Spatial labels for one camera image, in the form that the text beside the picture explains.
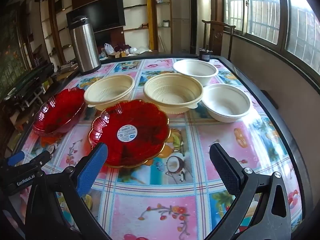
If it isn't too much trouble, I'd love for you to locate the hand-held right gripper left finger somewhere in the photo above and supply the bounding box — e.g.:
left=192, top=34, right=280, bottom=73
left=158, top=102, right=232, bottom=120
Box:
left=24, top=142, right=113, bottom=240

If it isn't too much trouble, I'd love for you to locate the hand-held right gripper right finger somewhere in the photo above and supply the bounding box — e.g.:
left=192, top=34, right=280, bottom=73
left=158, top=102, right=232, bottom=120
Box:
left=204, top=143, right=295, bottom=240

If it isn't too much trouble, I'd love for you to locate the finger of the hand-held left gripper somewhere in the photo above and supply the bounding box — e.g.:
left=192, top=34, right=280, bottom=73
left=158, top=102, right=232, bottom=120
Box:
left=5, top=151, right=25, bottom=167
left=21, top=150, right=52, bottom=172

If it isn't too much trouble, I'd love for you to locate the red plate with white label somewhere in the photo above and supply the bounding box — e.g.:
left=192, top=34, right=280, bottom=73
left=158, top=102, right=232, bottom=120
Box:
left=88, top=99, right=171, bottom=168

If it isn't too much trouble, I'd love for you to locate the white disposable bowl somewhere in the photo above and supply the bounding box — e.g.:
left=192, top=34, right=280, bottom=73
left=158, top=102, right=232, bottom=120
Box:
left=201, top=83, right=252, bottom=123
left=172, top=59, right=219, bottom=86

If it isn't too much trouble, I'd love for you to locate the cream ribbed plastic bowl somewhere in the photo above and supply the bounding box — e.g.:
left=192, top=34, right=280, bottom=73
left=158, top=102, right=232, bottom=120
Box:
left=84, top=74, right=135, bottom=111
left=143, top=73, right=204, bottom=114

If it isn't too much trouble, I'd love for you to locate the fruit printed tablecloth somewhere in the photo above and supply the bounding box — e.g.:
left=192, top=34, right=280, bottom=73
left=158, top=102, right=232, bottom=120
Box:
left=15, top=58, right=303, bottom=240

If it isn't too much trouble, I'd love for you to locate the cluttered wooden side table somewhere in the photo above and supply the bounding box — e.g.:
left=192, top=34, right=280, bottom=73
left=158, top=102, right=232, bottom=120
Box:
left=54, top=61, right=80, bottom=80

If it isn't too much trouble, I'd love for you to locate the small black jar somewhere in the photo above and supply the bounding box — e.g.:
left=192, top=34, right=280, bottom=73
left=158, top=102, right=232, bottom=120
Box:
left=199, top=47, right=213, bottom=62

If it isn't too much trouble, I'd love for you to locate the stainless steel thermos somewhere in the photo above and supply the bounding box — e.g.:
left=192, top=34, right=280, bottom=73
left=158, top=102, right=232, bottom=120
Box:
left=69, top=15, right=102, bottom=75

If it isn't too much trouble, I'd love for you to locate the dark red flower bunch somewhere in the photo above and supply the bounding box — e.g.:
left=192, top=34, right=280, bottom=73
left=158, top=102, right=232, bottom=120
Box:
left=115, top=44, right=132, bottom=54

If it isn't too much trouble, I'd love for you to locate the black rimmed dining table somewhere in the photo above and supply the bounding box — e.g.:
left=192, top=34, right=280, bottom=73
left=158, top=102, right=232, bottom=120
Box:
left=10, top=52, right=314, bottom=240

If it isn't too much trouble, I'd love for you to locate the wooden chair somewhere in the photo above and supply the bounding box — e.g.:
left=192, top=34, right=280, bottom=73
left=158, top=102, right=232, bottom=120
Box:
left=202, top=20, right=236, bottom=60

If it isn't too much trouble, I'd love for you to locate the tower air conditioner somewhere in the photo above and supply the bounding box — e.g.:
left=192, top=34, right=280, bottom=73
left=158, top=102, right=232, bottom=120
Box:
left=187, top=0, right=212, bottom=55

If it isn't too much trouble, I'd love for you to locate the black television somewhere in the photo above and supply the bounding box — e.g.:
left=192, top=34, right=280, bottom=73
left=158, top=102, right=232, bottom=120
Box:
left=66, top=0, right=126, bottom=34

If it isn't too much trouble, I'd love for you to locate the barred window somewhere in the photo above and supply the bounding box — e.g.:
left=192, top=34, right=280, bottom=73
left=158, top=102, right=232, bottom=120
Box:
left=222, top=0, right=320, bottom=73

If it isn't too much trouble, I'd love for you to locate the yellow pillar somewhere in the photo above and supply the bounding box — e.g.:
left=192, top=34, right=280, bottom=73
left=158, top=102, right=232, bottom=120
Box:
left=146, top=0, right=158, bottom=52

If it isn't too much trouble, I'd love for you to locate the flower wall painting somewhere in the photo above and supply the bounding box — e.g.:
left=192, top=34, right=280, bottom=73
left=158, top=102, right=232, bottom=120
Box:
left=0, top=10, right=28, bottom=100

